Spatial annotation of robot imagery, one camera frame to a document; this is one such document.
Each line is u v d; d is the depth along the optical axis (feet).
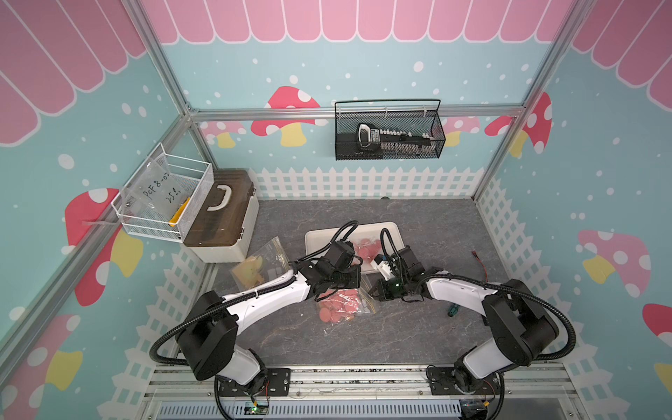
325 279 2.00
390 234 2.41
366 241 3.33
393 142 2.87
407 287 2.29
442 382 2.43
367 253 3.25
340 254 2.07
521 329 1.47
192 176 2.65
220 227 3.10
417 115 2.99
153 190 2.20
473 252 3.37
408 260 2.38
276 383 2.44
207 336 1.40
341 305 2.80
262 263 3.25
